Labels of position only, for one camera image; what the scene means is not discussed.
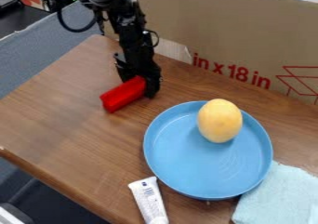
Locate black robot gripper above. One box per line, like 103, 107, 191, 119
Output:
115, 29, 162, 99

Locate red plastic block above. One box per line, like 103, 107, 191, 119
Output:
99, 76, 147, 112

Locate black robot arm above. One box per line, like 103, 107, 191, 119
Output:
87, 0, 162, 99

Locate yellow lemon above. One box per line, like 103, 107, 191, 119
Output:
198, 99, 242, 143

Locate brown cardboard box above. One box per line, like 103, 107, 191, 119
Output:
139, 0, 318, 105

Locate blue round plate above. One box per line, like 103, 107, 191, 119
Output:
143, 100, 274, 201

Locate white cream tube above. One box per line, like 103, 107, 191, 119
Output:
128, 177, 168, 224

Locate light blue towel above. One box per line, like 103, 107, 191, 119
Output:
231, 162, 318, 224

